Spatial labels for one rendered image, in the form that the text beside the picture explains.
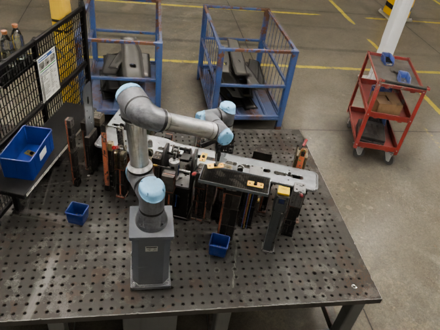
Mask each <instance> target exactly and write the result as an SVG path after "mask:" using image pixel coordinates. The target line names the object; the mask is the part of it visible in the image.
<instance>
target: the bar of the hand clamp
mask: <svg viewBox="0 0 440 330"><path fill-rule="evenodd" d="M116 129H117V139H118V145H123V151H124V146H125V138H124V124H123V123H120V124H119V126H117V127H116Z"/></svg>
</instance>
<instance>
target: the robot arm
mask: <svg viewBox="0 0 440 330"><path fill-rule="evenodd" d="M115 98H116V101H117V103H118V104H119V107H120V117H121V119H122V121H124V122H125V124H126V135H127V140H128V150H129V157H130V161H129V163H128V165H127V167H126V177H127V179H128V181H129V182H130V184H131V186H132V188H133V189H134V191H135V193H136V195H137V197H138V199H139V209H138V211H137V213H136V226H137V227H138V229H140V230H142V231H143V232H149V233H154V232H159V231H161V230H162V229H164V228H165V226H166V225H167V222H168V216H167V214H166V211H165V209H164V201H165V194H166V189H165V185H164V183H163V181H162V180H161V179H159V178H156V177H155V175H154V173H153V163H152V162H151V160H149V153H148V144H147V130H150V131H154V132H163V131H168V132H175V133H178V134H185V135H190V136H196V137H200V138H204V139H201V140H200V145H201V147H202V148H205V147H207V146H209V145H212V144H214V143H215V164H216V166H218V165H219V163H222V162H227V160H228V159H227V158H225V157H224V156H226V155H227V153H228V154H232V153H233V149H234V136H235V133H234V130H233V129H232V128H233V123H234V116H235V113H236V112H235V111H236V106H235V104H234V103H232V102H231V101H223V102H221V104H220V106H219V107H218V108H215V109H208V110H203V111H199V112H197V113H196V115H195V118H192V117H186V116H183V115H177V114H174V113H169V112H167V110H166V109H163V108H159V107H157V106H156V105H155V104H154V103H153V102H152V101H151V100H150V99H149V97H148V96H147V95H146V93H145V92H144V90H143V89H142V87H140V85H138V84H136V83H132V82H131V83H126V84H124V85H122V86H121V87H120V88H119V89H118V90H117V92H116V95H115ZM231 148H232V149H231ZM230 151H232V152H230Z"/></svg>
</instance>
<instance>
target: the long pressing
mask: <svg viewBox="0 0 440 330"><path fill-rule="evenodd" d="M106 132H107V141H108V140H110V141H114V145H117V144H118V139H117V129H116V128H113V127H108V128H106ZM124 138H125V140H126V141H125V145H127V154H129V150H128V140H127V135H126V130H124ZM149 139H151V140H152V141H153V147H151V148H152V149H153V154H154V153H155V151H160V152H162V150H158V148H159V147H162V148H164V146H165V144H166V143H170V152H171V151H172V146H173V145H175V146H180V147H186V148H188V149H189V148H192V150H193V151H192V153H194V150H195V149H198V155H200V156H201V154H202V153H207V154H208V156H207V157H210V158H215V151H211V150H208V149H202V148H198V147H193V146H189V145H183V144H179V143H175V142H173V141H171V140H169V139H166V138H163V137H157V136H151V135H147V142H148V140H149ZM94 145H95V146H96V147H98V148H101V149H102V145H101V135H100V136H99V138H98V139H97V140H96V141H95V143H94ZM171 145H172V146H171ZM225 158H227V159H228V160H227V161H228V162H234V163H237V165H236V166H234V165H231V166H232V169H233V170H236V171H237V167H238V165H247V166H251V165H254V166H259V167H263V168H264V169H266V170H270V172H269V173H268V172H263V176H265V177H270V178H271V181H270V183H273V184H277V185H283V186H286V187H292V188H293V186H294V182H299V183H304V184H306V191H311V192H316V191H317V190H318V174H317V173H316V172H312V171H309V170H303V169H299V168H294V167H290V166H284V165H280V164H275V163H271V162H265V161H261V160H255V159H252V158H246V157H242V156H236V155H230V154H227V155H226V156H225ZM199 163H203V164H212V163H215V161H211V160H206V161H205V162H202V161H199V158H198V161H197V167H198V164H199ZM289 170H290V171H289ZM243 172H246V173H249V168H244V171H243ZM274 172H282V173H285V174H286V176H283V175H278V174H275V173H274ZM288 172H291V176H292V175H297V176H300V177H303V179H296V178H292V177H290V176H287V174H288Z"/></svg>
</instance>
